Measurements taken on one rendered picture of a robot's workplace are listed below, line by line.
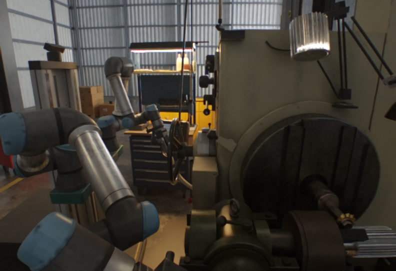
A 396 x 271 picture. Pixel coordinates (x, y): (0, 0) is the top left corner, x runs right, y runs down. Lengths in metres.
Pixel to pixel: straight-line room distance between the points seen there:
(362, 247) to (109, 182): 0.74
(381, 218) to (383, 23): 0.91
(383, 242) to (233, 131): 0.61
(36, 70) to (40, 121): 0.58
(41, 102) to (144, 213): 0.91
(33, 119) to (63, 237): 0.41
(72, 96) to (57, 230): 1.17
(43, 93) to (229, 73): 0.89
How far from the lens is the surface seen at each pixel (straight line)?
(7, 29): 5.73
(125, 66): 1.54
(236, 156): 0.93
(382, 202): 1.36
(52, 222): 0.37
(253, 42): 0.90
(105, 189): 0.53
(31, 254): 0.38
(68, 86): 1.48
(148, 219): 0.49
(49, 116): 0.71
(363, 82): 1.08
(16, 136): 0.70
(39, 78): 1.25
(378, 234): 0.89
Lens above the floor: 1.73
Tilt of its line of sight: 14 degrees down
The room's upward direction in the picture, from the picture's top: straight up
